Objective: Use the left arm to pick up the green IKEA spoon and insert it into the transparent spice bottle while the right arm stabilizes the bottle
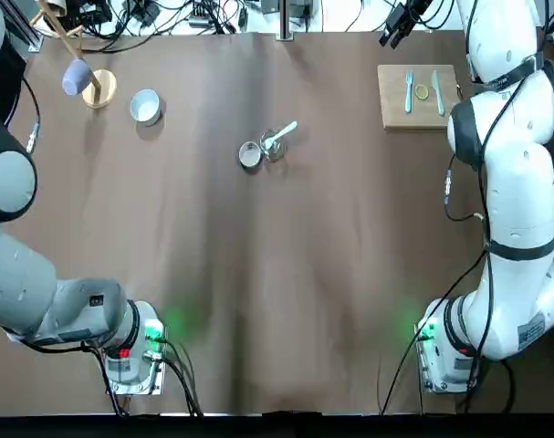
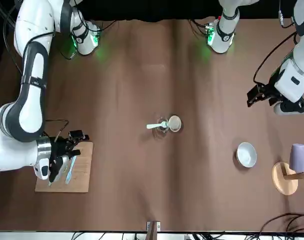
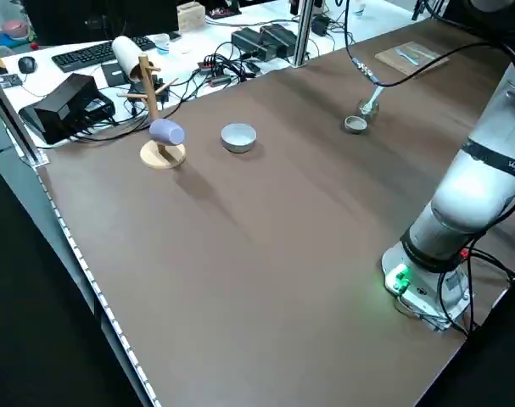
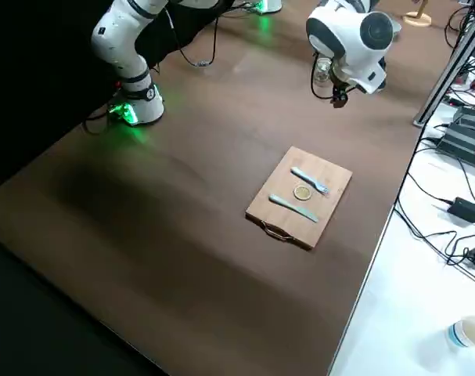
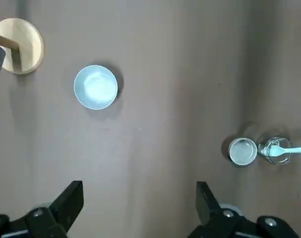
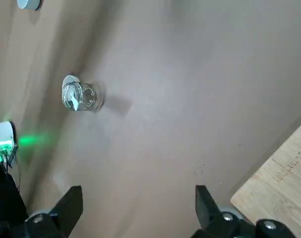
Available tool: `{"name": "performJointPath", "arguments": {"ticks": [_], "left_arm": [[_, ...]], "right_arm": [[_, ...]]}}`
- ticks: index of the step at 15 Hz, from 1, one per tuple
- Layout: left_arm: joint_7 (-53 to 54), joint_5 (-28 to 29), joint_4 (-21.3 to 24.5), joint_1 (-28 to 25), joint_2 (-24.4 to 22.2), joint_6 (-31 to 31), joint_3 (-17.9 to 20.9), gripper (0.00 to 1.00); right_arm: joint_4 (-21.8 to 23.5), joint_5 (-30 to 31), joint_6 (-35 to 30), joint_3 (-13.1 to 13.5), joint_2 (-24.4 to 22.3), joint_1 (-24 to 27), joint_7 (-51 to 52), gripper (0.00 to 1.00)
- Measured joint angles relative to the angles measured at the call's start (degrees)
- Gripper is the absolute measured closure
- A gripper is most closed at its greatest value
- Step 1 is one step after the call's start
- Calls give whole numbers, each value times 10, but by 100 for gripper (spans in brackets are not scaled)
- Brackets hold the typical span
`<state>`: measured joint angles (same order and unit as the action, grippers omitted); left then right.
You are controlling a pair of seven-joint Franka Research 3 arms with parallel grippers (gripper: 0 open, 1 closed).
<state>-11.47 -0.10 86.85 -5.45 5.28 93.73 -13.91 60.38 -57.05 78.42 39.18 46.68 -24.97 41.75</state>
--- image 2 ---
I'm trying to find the black base cable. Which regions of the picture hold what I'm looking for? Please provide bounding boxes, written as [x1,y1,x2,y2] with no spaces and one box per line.
[98,19,117,34]
[188,19,208,36]

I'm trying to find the wooden cutting board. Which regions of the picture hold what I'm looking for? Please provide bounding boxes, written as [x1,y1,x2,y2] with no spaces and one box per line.
[34,141,94,194]

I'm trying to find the black left base cable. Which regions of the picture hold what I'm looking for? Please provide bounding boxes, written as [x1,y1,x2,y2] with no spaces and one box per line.
[188,19,208,36]

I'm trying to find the transparent glass spice bottle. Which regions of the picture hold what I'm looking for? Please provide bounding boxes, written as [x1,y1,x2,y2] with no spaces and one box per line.
[151,115,170,137]

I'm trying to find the black right base cable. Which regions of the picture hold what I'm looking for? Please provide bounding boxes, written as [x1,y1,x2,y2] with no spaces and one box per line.
[98,19,117,34]

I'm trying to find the black floor cable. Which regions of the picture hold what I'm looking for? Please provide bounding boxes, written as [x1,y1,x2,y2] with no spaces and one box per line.
[259,212,304,233]
[285,216,304,234]

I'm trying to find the purple plastic cup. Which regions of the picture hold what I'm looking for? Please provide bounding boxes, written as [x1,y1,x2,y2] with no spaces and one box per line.
[288,143,304,174]

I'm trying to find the wooden cup stand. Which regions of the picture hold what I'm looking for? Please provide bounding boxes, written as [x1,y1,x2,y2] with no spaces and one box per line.
[271,161,304,197]

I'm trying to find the white round bowl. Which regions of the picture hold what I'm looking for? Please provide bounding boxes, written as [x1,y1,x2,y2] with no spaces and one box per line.
[236,141,257,168]

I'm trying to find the pale blue plastic fork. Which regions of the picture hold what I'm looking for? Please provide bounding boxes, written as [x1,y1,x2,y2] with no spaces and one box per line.
[64,154,78,185]

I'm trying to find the round white bottle lid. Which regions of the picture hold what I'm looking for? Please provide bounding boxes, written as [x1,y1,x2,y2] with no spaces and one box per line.
[168,114,182,133]

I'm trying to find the pale green plastic spoon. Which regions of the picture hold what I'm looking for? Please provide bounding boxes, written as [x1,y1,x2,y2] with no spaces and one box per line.
[146,120,169,130]

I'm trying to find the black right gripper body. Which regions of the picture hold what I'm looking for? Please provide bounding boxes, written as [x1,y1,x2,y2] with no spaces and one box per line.
[49,139,73,184]

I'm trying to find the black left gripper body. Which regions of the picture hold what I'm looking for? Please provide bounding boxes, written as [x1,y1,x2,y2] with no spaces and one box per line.
[265,72,284,99]

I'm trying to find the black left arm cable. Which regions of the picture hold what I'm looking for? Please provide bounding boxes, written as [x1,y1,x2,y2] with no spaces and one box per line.
[253,32,300,84]

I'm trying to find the metal camera post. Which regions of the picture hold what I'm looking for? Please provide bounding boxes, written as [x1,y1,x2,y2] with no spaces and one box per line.
[146,220,161,240]

